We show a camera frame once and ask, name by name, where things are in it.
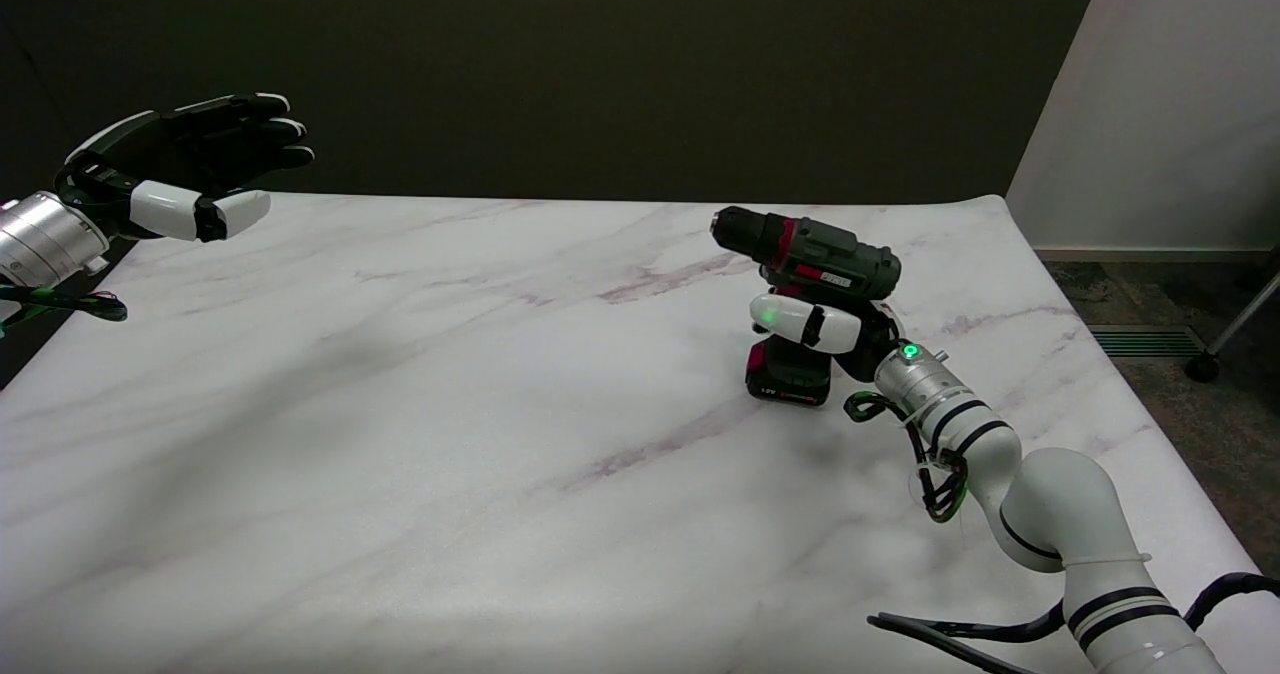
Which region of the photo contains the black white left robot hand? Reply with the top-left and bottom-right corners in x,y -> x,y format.
54,92 -> 317,244

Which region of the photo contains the long black robot cable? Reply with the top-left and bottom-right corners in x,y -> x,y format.
867,572 -> 1280,674

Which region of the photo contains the white marble pattern table cover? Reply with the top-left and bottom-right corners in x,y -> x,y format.
0,191 -> 1263,674

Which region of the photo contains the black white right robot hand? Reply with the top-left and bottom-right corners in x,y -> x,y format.
749,292 -> 907,384

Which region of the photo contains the grey chair leg with caster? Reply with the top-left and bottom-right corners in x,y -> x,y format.
1184,270 -> 1280,384

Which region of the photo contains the black green wrist cable bundle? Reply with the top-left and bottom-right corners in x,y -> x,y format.
844,391 -> 970,525

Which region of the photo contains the striped floor vent grille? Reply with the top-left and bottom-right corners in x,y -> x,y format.
1088,325 -> 1213,360

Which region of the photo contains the dark green red power screwdriver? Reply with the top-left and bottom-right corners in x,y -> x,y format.
711,206 -> 903,408

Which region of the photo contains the black green left arm cable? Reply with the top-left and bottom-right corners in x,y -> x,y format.
0,285 -> 129,336

